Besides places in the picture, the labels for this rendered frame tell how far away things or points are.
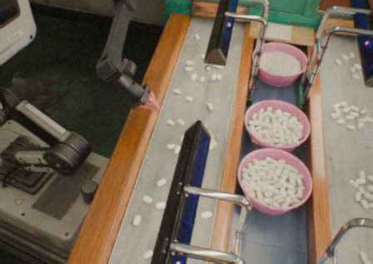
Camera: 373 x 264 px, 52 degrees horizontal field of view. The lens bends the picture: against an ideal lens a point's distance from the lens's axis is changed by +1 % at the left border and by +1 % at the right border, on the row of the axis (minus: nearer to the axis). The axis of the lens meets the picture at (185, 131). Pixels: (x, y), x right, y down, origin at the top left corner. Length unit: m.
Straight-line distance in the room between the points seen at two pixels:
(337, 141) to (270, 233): 0.50
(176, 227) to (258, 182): 0.61
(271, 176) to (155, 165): 0.43
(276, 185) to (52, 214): 0.91
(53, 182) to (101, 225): 0.55
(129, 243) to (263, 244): 0.45
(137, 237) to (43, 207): 0.57
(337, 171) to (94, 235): 0.91
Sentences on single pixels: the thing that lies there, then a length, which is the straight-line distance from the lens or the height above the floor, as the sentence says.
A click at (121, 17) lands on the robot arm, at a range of 1.62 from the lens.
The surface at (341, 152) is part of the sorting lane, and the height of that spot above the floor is 0.74.
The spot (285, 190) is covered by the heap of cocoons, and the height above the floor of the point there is 0.73.
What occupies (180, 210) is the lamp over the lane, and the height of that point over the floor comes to 1.11.
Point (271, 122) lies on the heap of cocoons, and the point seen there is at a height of 0.73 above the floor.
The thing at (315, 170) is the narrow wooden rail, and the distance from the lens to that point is 1.51.
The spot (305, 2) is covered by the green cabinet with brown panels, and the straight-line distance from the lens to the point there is 2.16.
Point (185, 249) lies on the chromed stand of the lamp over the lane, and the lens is 0.86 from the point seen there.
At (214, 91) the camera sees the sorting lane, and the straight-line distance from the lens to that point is 1.75.
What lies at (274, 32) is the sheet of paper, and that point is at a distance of 2.12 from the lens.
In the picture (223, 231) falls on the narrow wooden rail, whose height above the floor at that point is 0.76.
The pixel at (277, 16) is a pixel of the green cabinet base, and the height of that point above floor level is 0.82.
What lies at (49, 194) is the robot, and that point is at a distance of 1.77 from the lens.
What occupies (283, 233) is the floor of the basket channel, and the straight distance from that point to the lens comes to 1.43.
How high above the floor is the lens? 1.90
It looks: 48 degrees down
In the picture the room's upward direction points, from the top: 3 degrees clockwise
